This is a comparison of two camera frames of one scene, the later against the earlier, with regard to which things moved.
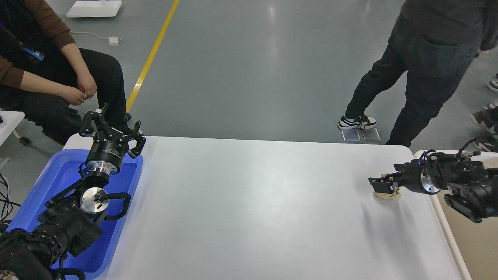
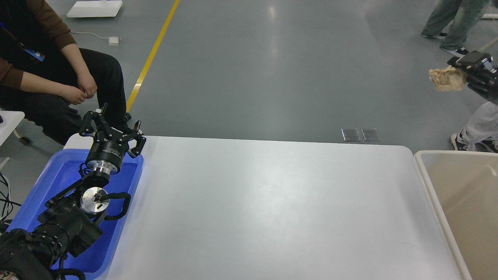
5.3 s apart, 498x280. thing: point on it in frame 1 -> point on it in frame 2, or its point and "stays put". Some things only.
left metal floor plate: (351, 135) stays put
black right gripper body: (418, 176) -> (483, 82)
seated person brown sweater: (44, 74) stays put
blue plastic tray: (62, 173) stays put
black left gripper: (108, 149) stays put
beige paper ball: (396, 195) -> (449, 79)
